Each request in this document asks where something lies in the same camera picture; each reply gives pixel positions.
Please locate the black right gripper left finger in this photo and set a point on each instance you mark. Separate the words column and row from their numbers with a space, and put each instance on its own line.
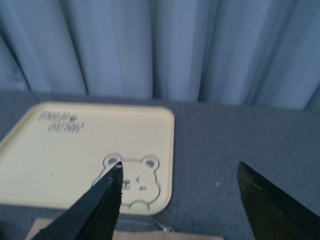
column 94, row 215

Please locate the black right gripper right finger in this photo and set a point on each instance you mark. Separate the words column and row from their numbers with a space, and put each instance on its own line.
column 272, row 213

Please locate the bamboo cutting board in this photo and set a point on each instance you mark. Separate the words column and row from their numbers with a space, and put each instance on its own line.
column 41, row 223

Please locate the yellow bear tray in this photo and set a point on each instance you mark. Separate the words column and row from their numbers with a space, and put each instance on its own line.
column 57, row 151

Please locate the grey curtain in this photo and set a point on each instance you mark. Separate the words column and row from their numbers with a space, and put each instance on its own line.
column 235, row 52

